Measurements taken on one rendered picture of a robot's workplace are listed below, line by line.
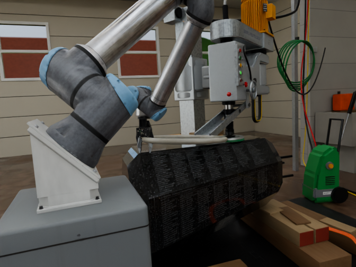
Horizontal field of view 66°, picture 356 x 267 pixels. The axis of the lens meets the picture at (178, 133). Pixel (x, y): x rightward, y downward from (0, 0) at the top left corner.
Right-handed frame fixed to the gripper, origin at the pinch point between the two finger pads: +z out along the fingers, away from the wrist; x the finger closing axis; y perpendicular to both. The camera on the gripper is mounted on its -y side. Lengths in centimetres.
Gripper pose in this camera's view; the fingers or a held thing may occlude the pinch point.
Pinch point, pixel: (145, 150)
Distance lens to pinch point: 163.0
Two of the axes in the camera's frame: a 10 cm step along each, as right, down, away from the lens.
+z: 0.1, 10.0, 0.6
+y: -0.7, 0.6, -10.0
